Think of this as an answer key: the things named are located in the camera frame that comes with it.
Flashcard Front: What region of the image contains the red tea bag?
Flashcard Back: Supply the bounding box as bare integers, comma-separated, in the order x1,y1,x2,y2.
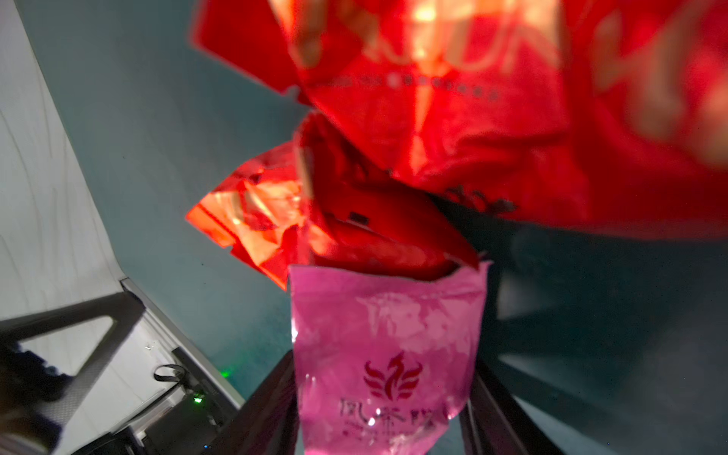
193,1,727,239
187,112,479,287

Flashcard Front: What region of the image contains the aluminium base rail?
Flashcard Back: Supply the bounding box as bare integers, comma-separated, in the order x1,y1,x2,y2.
73,277,246,455

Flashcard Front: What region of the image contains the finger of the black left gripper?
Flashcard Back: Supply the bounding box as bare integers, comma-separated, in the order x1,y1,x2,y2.
1,291,145,438

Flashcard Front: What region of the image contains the large pink tea bag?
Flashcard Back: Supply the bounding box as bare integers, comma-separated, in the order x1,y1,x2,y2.
290,262,490,454

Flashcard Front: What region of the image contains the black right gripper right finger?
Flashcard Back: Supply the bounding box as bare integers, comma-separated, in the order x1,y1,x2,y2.
459,359,563,455

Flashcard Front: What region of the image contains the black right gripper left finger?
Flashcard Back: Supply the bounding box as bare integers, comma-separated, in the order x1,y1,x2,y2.
204,351,300,455

